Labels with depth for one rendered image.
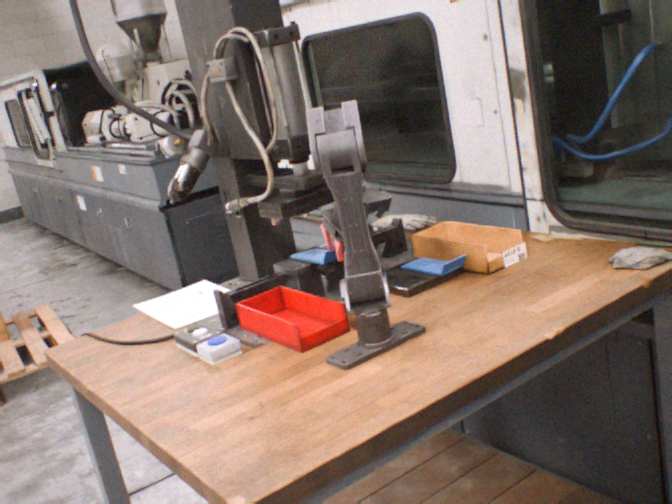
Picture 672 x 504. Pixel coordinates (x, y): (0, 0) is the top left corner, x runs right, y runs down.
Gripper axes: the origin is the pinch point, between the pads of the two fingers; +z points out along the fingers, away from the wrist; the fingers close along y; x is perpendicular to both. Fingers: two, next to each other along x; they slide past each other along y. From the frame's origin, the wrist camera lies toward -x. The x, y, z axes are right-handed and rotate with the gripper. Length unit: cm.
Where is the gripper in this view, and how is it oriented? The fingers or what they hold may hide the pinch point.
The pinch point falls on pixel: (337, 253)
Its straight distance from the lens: 173.8
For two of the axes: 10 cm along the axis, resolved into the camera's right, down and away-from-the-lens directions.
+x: -8.1, 2.3, -5.4
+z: -1.7, 7.9, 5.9
